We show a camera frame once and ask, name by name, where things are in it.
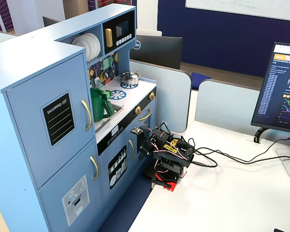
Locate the gold stove knob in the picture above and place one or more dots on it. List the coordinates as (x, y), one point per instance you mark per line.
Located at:
(137, 110)
(151, 96)

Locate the silver toy hanging utensil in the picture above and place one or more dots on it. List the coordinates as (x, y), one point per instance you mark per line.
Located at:
(113, 68)

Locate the white whiteboard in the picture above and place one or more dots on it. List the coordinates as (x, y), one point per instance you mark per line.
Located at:
(241, 6)

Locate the blue chair seat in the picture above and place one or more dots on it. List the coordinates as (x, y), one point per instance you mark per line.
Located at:
(199, 78)

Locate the white toy plate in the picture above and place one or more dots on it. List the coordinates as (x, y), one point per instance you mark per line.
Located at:
(80, 46)
(94, 43)
(98, 44)
(90, 43)

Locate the silver toy spatula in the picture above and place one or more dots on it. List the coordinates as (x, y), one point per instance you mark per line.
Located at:
(96, 81)

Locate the red table clamp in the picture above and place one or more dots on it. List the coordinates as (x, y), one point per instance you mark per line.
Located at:
(168, 182)

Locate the monitor with lit screen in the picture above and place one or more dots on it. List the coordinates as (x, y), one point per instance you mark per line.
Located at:
(278, 87)

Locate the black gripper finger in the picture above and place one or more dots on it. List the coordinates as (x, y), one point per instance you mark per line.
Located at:
(147, 153)
(141, 154)

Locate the silver wrist camera board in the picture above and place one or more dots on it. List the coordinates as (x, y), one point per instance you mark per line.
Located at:
(136, 130)

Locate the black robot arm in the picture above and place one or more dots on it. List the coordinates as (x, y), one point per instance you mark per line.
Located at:
(170, 154)

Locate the light blue desk divider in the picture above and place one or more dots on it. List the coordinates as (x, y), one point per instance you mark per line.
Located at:
(227, 104)
(169, 96)

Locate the dark background monitor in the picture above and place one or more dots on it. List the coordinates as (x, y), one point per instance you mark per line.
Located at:
(49, 21)

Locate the blue toy kitchen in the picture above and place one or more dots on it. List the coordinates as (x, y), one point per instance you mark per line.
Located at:
(33, 101)

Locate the green pitcher recipient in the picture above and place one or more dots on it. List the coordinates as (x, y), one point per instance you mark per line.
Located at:
(97, 106)

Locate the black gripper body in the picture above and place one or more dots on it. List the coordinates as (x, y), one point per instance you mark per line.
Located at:
(144, 148)

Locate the silver toy pot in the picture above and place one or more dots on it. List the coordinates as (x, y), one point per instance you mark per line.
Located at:
(130, 77)

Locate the silver toy ladle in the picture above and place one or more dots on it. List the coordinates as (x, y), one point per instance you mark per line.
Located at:
(107, 72)

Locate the black Dell monitor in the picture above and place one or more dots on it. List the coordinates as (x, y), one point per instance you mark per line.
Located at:
(157, 50)

